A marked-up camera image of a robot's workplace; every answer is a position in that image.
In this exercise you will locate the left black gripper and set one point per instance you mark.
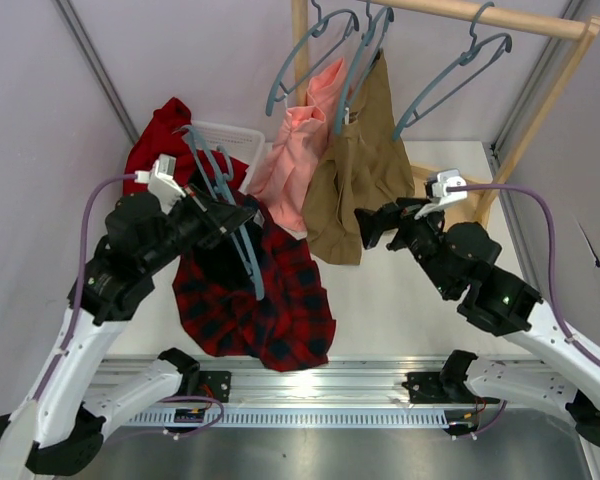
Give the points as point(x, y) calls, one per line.
point(200, 213)

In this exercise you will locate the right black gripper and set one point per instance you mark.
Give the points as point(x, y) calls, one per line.
point(400, 226)

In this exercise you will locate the red navy plaid skirt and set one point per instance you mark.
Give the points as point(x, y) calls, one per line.
point(291, 328)

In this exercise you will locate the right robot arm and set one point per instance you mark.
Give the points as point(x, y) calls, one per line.
point(460, 262)

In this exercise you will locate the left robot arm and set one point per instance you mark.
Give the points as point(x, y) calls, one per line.
point(58, 430)

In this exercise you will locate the tan skirt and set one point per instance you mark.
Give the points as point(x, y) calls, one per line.
point(363, 167)

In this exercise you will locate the pink skirt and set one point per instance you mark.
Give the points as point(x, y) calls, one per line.
point(281, 180)

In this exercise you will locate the blue hanger holding tan skirt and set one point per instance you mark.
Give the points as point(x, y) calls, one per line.
point(370, 45)

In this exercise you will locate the white plastic basket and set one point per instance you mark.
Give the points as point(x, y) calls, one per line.
point(245, 145)

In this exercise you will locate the red garment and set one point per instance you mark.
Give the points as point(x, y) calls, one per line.
point(163, 136)

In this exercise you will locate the wooden clothes rack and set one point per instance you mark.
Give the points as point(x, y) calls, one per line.
point(531, 51)

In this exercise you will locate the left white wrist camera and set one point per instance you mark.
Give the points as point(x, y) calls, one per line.
point(161, 183)

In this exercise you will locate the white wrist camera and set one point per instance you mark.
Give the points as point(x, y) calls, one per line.
point(161, 183)
point(443, 189)

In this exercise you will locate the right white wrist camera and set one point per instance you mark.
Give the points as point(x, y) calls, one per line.
point(443, 189)

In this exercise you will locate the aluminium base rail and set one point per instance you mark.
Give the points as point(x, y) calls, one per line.
point(344, 382)

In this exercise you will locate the white slotted cable duct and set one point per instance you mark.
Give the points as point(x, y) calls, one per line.
point(233, 417)

